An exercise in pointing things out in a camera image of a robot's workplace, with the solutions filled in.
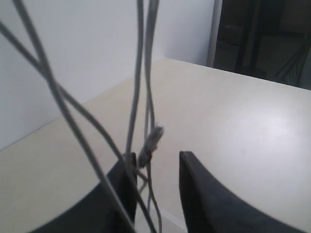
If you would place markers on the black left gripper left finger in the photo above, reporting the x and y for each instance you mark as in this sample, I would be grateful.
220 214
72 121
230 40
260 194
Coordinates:
95 213

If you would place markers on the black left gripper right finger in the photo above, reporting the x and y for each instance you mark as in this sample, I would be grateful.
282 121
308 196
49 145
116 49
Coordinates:
251 194

